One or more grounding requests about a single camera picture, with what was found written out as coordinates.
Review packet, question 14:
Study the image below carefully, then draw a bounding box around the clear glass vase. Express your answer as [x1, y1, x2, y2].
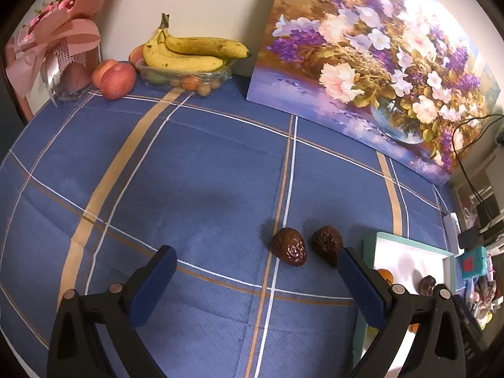
[41, 53, 101, 101]

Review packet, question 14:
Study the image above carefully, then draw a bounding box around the large red apple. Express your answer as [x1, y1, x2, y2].
[100, 63, 137, 101]

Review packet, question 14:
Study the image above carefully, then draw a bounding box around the white tray with teal rim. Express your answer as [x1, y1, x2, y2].
[352, 232, 457, 378]

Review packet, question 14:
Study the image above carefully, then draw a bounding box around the blue plaid tablecloth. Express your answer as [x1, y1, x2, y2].
[0, 61, 459, 378]

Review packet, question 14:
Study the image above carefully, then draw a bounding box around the flower painting canvas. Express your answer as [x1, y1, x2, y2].
[247, 0, 499, 187]

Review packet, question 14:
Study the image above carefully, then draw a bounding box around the teal box with red patch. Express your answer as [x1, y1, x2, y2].
[457, 245, 489, 280]

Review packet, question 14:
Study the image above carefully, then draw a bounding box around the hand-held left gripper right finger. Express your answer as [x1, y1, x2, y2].
[336, 247, 467, 378]

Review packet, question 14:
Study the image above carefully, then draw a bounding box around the black power adapter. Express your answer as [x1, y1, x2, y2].
[457, 228, 483, 249]

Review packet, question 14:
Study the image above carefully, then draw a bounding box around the small red apple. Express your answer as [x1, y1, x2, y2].
[92, 59, 119, 88]

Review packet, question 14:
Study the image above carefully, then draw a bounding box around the pink wrapped flower bouquet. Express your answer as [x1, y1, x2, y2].
[6, 0, 123, 100]

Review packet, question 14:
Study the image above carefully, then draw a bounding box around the white power strip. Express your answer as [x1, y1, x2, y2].
[443, 213, 461, 250]

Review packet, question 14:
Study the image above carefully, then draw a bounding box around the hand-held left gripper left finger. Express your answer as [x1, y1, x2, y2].
[46, 245, 178, 378]

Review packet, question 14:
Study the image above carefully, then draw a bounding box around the clear plastic fruit container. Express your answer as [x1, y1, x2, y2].
[136, 61, 233, 89]

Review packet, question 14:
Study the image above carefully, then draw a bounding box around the yellow banana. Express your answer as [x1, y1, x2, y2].
[142, 13, 224, 73]
[163, 27, 252, 59]

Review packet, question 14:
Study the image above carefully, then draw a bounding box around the black cable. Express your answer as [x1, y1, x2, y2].
[452, 114, 504, 230]

